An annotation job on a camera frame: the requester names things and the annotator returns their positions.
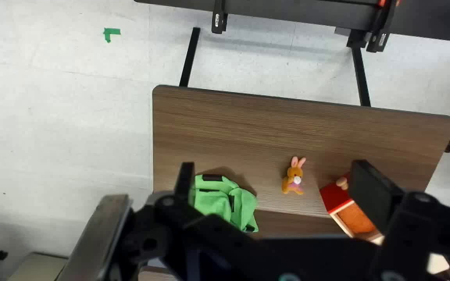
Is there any black metal frame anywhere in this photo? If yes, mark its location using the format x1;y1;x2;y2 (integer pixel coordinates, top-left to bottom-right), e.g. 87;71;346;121
133;0;450;54

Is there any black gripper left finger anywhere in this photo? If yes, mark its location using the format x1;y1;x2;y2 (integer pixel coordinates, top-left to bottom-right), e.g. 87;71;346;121
174;160;197;206

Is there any beige flat box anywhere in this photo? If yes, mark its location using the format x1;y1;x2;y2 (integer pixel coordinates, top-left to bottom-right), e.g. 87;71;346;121
7;251;71;281

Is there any red toy box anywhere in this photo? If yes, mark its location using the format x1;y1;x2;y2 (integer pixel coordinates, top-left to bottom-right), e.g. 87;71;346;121
318;175;355;217

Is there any green cloth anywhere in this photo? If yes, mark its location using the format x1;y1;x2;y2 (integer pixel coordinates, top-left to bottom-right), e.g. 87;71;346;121
188;173;262;234

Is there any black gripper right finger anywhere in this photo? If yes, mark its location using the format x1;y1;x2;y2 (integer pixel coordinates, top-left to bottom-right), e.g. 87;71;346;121
347;159;407;235

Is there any orange bunny toy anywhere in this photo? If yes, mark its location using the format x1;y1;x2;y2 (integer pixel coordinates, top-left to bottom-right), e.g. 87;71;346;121
280;154;308;196

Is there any black table leg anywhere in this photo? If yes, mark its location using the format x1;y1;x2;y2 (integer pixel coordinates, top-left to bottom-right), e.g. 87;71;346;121
179;26;204;89
351;45;374;107

